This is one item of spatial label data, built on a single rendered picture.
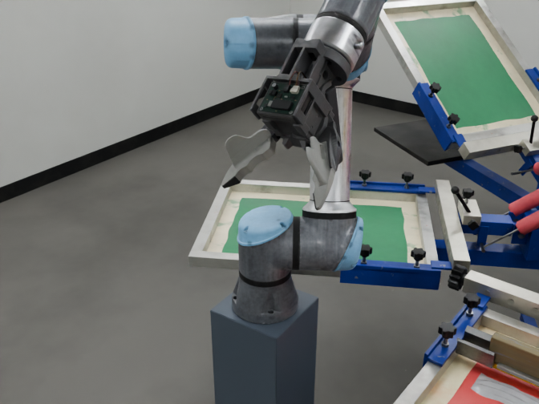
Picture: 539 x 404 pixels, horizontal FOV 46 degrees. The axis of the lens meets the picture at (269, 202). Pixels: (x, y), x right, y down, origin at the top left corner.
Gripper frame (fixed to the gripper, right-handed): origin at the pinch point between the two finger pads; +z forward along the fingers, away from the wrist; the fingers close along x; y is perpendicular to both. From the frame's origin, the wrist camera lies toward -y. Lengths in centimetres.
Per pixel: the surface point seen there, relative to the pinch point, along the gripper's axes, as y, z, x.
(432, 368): -96, -2, -7
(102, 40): -189, -163, -360
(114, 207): -227, -52, -301
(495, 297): -118, -30, -5
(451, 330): -96, -13, -6
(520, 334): -117, -22, 5
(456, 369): -104, -5, -4
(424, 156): -177, -102, -71
